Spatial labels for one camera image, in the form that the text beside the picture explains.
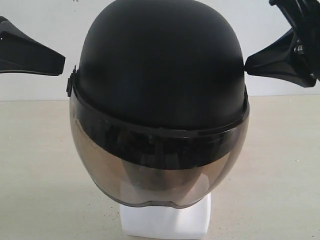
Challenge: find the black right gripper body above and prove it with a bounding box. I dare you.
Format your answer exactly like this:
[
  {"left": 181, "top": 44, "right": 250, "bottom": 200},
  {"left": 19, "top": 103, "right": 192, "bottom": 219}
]
[{"left": 269, "top": 0, "right": 320, "bottom": 79}]

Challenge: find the black helmet with visor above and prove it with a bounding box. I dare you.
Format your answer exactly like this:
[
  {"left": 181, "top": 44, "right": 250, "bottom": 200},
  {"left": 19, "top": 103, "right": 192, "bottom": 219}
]
[{"left": 67, "top": 0, "right": 250, "bottom": 209}]

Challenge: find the white mannequin head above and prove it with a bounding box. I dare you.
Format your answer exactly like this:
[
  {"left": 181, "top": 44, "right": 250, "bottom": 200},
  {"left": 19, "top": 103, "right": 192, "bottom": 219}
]
[{"left": 120, "top": 193, "right": 211, "bottom": 225}]

